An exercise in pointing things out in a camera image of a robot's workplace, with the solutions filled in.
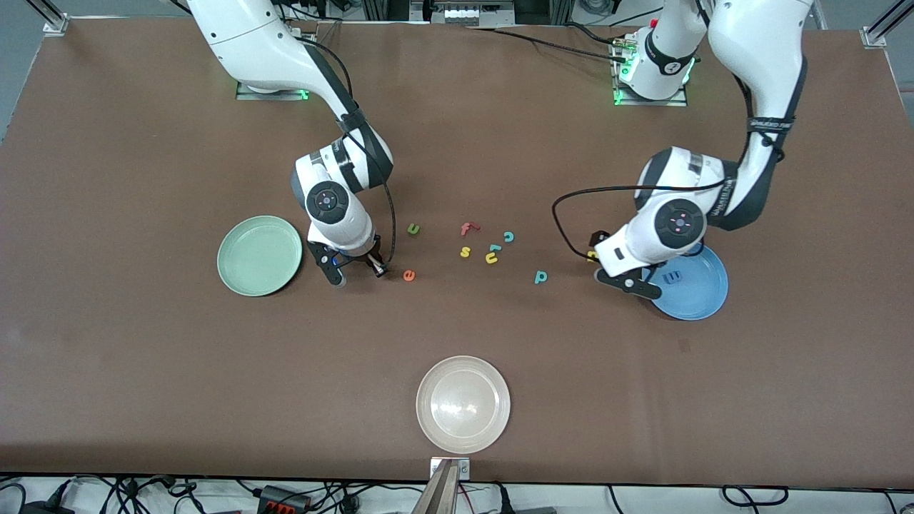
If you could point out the aluminium profile bar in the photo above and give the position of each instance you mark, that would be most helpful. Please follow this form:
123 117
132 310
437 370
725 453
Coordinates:
439 496

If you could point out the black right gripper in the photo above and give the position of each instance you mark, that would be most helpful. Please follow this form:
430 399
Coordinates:
370 258

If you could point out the black power strip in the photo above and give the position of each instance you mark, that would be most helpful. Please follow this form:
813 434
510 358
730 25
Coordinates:
282 500

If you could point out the metal mounting bracket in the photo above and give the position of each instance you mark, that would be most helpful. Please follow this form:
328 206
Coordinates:
464 469

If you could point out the red letter f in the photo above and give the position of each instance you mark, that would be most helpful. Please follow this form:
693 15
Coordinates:
465 228

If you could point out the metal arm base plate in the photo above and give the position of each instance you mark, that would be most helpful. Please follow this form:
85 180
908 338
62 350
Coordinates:
646 102
271 95

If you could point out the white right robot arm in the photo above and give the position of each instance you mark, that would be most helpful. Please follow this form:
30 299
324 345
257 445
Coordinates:
250 36

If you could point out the green plate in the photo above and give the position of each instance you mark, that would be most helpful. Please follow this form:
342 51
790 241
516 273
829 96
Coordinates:
250 264

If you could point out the grey equipment box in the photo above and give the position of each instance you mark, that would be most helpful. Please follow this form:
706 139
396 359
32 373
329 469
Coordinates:
464 13

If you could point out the beige plate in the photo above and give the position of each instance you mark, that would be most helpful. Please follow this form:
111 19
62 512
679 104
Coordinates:
464 407

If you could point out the blue plate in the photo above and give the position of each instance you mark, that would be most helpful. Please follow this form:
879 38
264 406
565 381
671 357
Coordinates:
696 296

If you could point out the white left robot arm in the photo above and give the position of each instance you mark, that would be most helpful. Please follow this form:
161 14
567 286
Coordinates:
757 43

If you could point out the blue letter m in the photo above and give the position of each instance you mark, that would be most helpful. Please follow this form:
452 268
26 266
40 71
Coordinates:
673 277

